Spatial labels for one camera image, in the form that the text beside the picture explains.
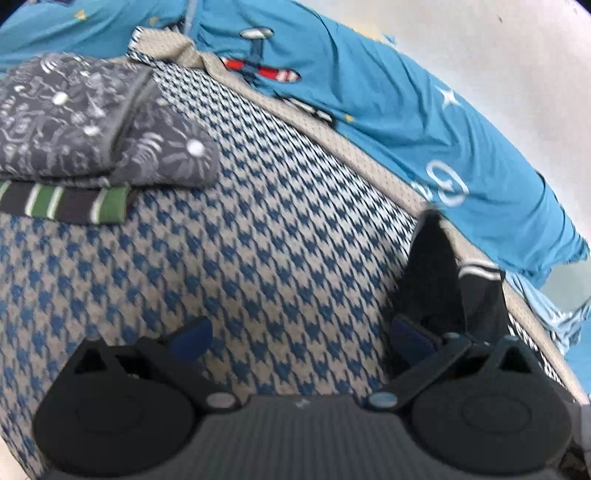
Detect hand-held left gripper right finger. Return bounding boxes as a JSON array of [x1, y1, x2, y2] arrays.
[[367, 318, 539, 411]]

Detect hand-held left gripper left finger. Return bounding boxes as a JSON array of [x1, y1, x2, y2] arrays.
[[71, 317, 242, 411]]

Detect black t-shirt red print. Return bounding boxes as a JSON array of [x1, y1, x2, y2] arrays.
[[390, 208, 515, 388]]

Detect green striped folded garment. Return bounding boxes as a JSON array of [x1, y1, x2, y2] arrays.
[[0, 180, 137, 225]]

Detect blue airplane print bedsheet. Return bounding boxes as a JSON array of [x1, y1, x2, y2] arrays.
[[0, 0, 591, 398]]

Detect grey doodle print folded garment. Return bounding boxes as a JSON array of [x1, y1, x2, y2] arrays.
[[0, 53, 220, 190]]

